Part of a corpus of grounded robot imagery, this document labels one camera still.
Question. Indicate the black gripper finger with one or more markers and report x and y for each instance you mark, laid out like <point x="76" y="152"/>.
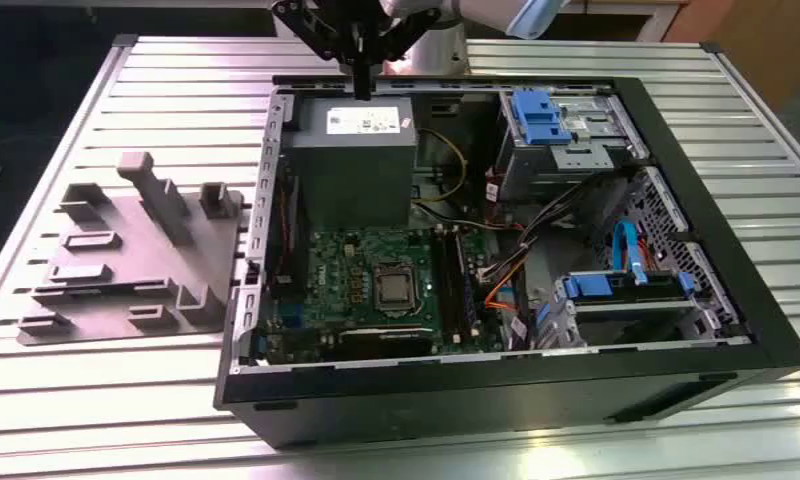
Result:
<point x="309" y="30"/>
<point x="407" y="40"/>

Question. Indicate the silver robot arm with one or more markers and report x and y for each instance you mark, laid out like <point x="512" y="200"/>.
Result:
<point x="436" y="55"/>

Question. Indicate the black RAM slot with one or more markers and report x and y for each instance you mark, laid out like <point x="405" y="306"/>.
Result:
<point x="441" y="290"/>

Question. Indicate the blue plastic drive latch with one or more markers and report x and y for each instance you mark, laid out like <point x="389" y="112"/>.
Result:
<point x="540" y="120"/>

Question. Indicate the black table corner cap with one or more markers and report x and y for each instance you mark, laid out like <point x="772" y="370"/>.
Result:
<point x="711" y="47"/>
<point x="125" y="40"/>

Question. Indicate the grey power supply unit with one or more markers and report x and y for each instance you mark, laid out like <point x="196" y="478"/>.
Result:
<point x="346" y="175"/>

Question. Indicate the grey metal drive cage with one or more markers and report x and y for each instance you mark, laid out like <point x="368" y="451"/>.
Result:
<point x="573" y="170"/>

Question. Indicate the green motherboard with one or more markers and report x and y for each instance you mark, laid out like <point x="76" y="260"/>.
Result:
<point x="333" y="260"/>

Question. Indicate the grey parts rack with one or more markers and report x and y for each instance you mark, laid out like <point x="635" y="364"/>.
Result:
<point x="140" y="240"/>

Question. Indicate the black CPU socket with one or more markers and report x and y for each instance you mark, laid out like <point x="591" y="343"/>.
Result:
<point x="375" y="287"/>

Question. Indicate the silver CPU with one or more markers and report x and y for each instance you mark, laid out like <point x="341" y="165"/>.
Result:
<point x="393" y="290"/>

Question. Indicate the wooden cabinet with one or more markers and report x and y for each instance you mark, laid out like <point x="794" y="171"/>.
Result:
<point x="760" y="30"/>

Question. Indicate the hard disk in blue carrier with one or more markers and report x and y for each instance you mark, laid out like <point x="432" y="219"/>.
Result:
<point x="627" y="292"/>

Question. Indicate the black graphics card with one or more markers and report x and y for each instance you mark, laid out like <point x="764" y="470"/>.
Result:
<point x="380" y="342"/>

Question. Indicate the black open PC case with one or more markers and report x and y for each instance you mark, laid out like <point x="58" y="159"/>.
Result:
<point x="440" y="410"/>

